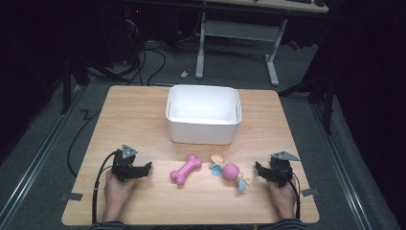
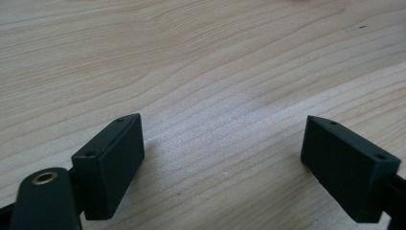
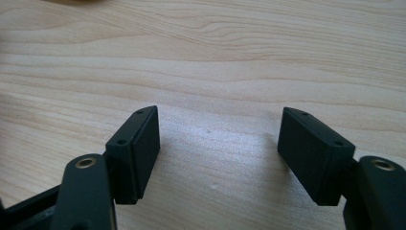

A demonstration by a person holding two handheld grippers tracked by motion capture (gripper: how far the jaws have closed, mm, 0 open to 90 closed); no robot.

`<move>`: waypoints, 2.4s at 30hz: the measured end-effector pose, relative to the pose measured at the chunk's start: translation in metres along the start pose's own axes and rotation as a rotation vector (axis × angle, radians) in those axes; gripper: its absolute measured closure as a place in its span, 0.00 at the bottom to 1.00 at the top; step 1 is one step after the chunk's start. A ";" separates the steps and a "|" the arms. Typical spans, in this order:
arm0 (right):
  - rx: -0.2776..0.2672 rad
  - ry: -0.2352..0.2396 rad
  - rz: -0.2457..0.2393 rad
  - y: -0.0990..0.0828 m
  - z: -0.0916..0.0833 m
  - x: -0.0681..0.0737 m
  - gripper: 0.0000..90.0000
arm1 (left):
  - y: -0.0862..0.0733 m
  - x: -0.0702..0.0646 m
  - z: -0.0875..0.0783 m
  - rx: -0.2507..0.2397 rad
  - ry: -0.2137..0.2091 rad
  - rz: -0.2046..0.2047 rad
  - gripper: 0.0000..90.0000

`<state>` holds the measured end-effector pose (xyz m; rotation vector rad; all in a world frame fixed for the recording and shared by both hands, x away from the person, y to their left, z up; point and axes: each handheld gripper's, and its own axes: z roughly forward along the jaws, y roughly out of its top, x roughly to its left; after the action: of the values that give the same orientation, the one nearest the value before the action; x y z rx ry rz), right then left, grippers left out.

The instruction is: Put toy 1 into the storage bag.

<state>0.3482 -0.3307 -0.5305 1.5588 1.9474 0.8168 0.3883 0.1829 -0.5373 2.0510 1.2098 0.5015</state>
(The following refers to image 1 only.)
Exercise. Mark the pink bone toy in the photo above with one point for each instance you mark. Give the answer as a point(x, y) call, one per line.
point(185, 171)

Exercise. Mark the metal floor rail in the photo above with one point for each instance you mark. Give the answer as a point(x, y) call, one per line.
point(341, 166)
point(35, 159)

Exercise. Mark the white plastic bin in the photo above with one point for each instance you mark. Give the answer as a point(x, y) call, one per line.
point(203, 131)

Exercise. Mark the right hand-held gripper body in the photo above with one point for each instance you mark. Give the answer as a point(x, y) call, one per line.
point(281, 171)

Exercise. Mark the person's left hand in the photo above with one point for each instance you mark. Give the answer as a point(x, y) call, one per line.
point(116, 191)

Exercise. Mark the person's right hand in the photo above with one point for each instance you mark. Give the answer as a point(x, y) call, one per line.
point(284, 198)

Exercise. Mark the desk with grey metal legs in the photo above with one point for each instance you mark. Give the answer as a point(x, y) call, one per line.
point(237, 30)

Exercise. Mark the black computer tower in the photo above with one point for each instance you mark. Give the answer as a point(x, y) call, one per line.
point(123, 32)

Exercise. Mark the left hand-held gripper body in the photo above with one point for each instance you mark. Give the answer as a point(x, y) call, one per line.
point(123, 166)

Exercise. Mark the small white floor scrap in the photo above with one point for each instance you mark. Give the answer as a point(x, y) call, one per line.
point(184, 74)

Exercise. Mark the black metal stand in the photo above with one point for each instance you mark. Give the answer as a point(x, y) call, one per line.
point(327, 102)
point(67, 86)

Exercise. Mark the grey tape piece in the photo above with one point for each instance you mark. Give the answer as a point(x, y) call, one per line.
point(72, 196)
point(310, 192)

